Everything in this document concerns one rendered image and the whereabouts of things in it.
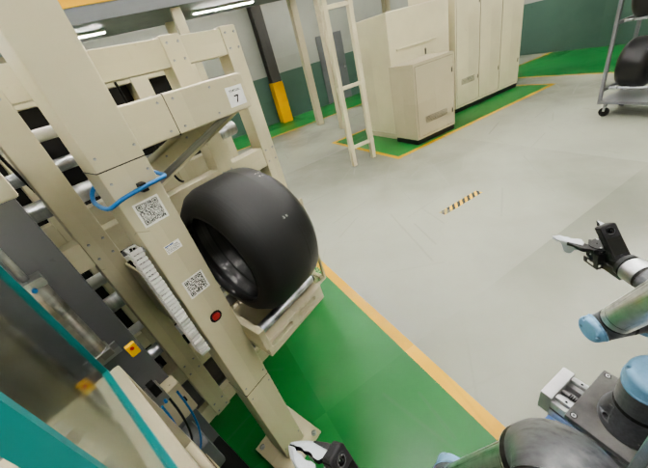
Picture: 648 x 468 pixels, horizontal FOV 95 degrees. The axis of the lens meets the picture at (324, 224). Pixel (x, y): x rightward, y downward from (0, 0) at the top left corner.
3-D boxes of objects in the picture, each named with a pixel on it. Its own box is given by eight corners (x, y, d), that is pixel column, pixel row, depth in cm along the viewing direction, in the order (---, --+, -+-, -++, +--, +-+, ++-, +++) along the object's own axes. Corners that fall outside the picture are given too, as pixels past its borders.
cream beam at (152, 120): (121, 158, 100) (94, 113, 93) (97, 157, 116) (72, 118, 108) (254, 106, 137) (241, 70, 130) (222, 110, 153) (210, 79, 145)
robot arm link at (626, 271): (631, 271, 82) (662, 261, 81) (615, 261, 86) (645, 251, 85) (628, 289, 85) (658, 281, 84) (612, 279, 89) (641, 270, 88)
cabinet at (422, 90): (418, 145, 505) (413, 64, 443) (396, 141, 550) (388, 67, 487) (455, 127, 535) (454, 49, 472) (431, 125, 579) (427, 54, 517)
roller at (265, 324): (262, 338, 118) (258, 331, 116) (256, 334, 121) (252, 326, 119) (315, 281, 140) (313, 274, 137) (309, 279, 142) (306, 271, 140)
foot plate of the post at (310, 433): (289, 482, 149) (288, 481, 148) (256, 450, 166) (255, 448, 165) (321, 431, 166) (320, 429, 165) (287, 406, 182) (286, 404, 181)
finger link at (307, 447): (293, 456, 69) (326, 481, 64) (288, 441, 67) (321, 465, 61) (302, 444, 71) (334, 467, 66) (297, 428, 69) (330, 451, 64)
